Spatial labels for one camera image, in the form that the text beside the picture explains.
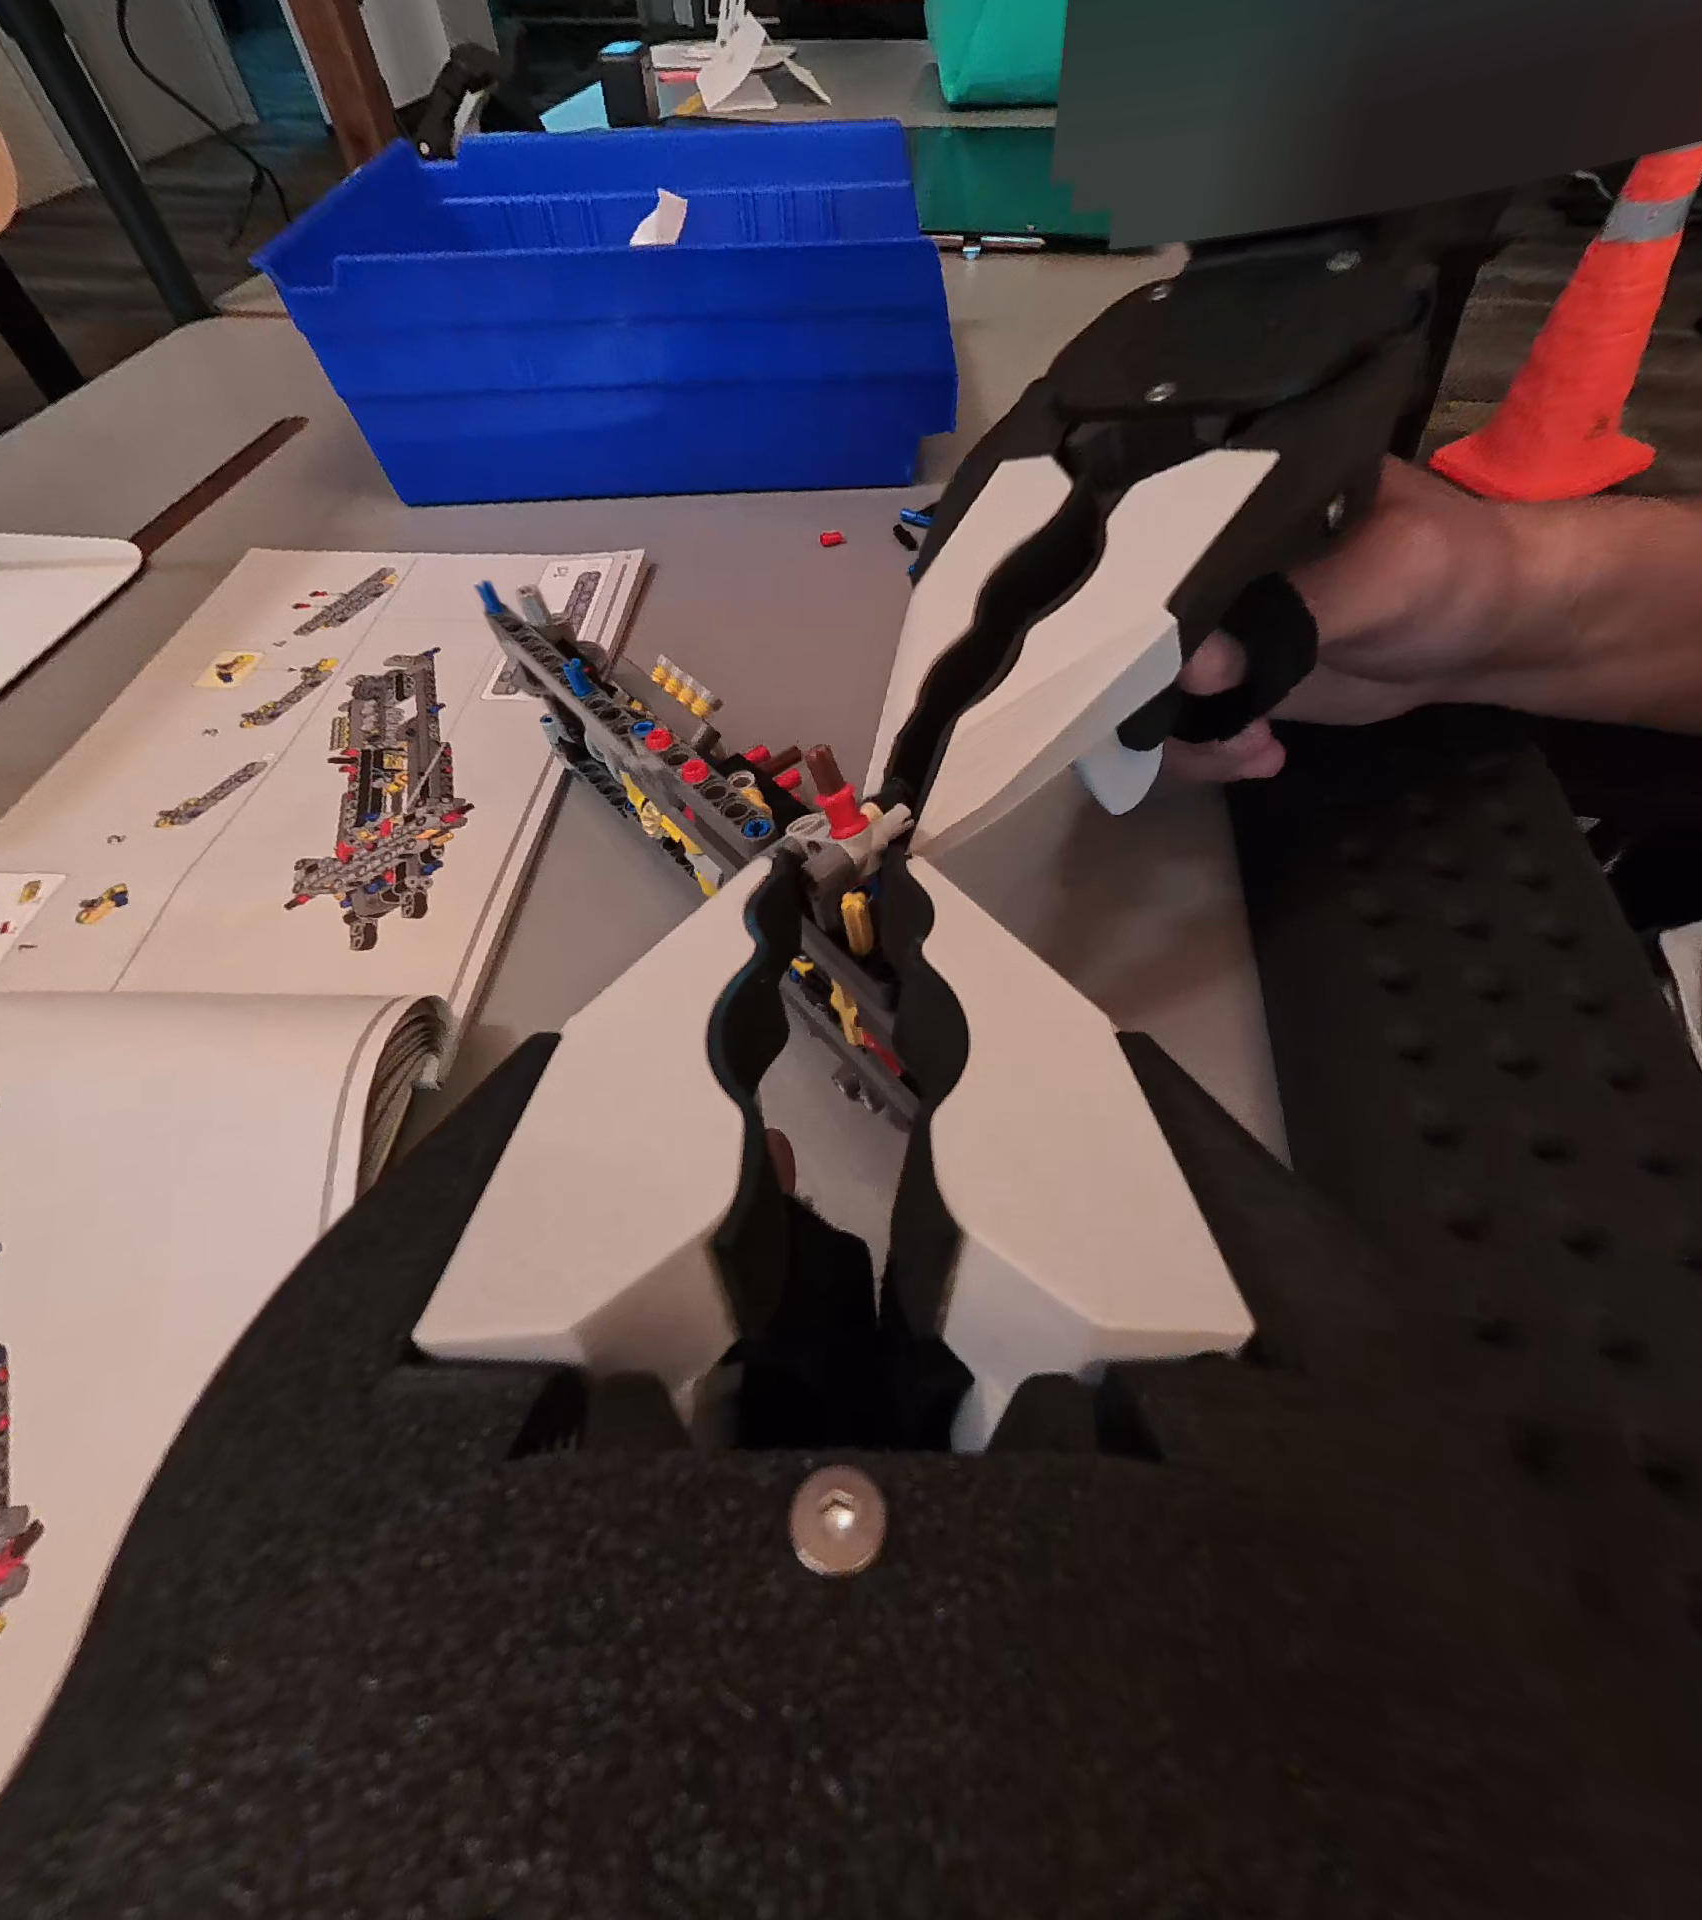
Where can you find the black metal post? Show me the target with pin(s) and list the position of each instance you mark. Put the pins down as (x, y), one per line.
(111, 149)

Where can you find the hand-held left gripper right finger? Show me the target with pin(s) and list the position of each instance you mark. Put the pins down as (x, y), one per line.
(1091, 1187)

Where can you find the person's right hand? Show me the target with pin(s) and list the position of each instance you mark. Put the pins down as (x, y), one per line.
(1423, 601)

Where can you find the wooden post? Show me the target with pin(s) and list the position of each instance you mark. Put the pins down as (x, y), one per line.
(343, 77)

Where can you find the black box with blue top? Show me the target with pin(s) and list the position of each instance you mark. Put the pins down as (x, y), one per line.
(629, 93)

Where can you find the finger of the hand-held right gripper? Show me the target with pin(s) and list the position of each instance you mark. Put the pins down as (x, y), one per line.
(978, 572)
(1118, 630)

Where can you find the orange traffic cone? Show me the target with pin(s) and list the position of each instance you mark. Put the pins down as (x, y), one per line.
(1585, 392)

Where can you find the lego instruction booklet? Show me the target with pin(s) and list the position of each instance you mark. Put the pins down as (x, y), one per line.
(118, 1200)

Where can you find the grey lego car chassis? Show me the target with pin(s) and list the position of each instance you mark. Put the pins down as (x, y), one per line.
(643, 736)

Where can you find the tan board on white arm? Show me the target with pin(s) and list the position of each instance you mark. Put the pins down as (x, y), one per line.
(739, 68)

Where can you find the scattered small lego pins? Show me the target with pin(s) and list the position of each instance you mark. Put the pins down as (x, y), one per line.
(831, 535)

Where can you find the blue plastic bin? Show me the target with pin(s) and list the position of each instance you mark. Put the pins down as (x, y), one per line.
(611, 358)

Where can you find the black perforated mat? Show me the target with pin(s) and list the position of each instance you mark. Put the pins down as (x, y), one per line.
(1466, 1126)

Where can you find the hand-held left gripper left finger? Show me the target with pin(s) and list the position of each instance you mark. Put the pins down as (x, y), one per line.
(582, 1187)

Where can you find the black curved clamp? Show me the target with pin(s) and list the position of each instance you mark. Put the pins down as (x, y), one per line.
(452, 81)

